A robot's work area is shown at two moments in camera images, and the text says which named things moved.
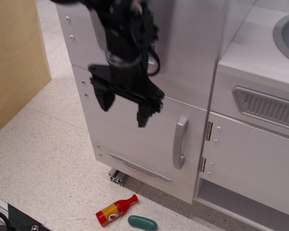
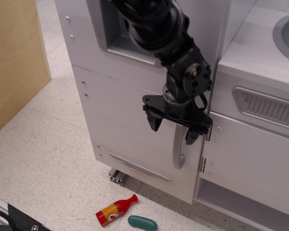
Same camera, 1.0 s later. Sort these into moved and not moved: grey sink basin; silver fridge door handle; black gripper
Moved: black gripper
Not moved: silver fridge door handle; grey sink basin
